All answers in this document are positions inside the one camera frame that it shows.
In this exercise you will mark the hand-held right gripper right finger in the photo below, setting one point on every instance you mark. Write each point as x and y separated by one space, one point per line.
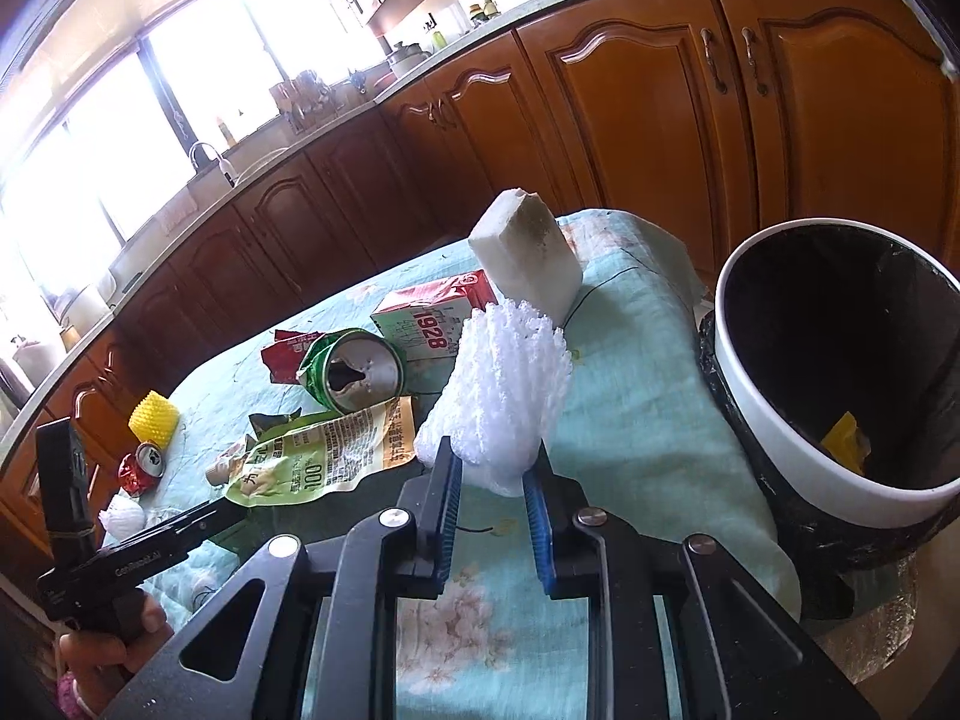
541 536

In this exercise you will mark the crushed red can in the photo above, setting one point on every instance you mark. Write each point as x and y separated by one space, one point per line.
141 469

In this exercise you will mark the red wrapper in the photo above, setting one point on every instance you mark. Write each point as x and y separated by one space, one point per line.
281 356

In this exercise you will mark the teal floral tablecloth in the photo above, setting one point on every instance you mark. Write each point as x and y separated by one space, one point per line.
652 390

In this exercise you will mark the metal pot with lid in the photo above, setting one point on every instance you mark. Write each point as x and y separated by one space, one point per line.
407 58

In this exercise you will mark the person's left hand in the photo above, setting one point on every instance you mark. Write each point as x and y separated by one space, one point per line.
105 660

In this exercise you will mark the kitchen faucet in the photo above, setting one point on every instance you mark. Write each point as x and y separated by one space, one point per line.
210 157

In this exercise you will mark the kitchen utensil holder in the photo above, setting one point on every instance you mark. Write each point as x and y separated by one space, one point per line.
300 97

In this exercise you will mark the crushed green can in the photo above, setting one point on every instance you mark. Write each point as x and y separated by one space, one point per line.
360 375

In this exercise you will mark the yellow wrapper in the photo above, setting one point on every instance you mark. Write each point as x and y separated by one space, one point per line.
844 442

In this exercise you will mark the large white foam fruit net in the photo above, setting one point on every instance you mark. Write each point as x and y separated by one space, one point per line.
502 390

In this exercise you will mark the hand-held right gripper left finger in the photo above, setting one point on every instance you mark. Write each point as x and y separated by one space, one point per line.
450 517

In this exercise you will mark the wooden kitchen base cabinets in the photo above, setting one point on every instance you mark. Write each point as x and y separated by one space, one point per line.
615 112

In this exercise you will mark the seasoning jars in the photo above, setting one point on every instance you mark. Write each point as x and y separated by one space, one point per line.
484 9

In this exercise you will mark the white bin with black bag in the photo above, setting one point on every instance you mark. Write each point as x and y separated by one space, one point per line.
772 420

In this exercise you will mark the yellow-green snack pouch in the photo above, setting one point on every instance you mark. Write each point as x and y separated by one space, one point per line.
322 457

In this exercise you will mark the yellow foam fruit net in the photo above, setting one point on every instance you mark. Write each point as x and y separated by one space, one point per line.
154 418

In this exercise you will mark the white foam block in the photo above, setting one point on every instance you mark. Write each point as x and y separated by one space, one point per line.
525 247

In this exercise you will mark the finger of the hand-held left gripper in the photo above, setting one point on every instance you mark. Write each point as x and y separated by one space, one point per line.
202 521

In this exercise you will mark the red and white milk carton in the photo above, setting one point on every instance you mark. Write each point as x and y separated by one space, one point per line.
427 315

